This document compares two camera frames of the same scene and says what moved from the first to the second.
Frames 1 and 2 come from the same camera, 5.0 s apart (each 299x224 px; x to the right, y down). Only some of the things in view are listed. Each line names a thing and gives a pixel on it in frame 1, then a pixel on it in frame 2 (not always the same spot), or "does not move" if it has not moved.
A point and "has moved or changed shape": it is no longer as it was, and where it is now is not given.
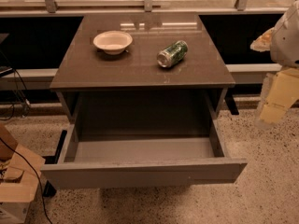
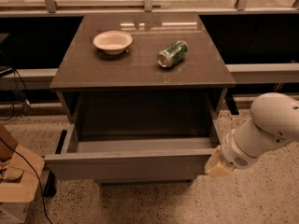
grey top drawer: [103, 151] has moved or changed shape
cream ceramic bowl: [112, 42] does not move
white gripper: [286, 42] → [233, 154]
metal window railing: [50, 9] does not move
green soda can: [173, 54] does not move
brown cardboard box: [18, 182] does not move
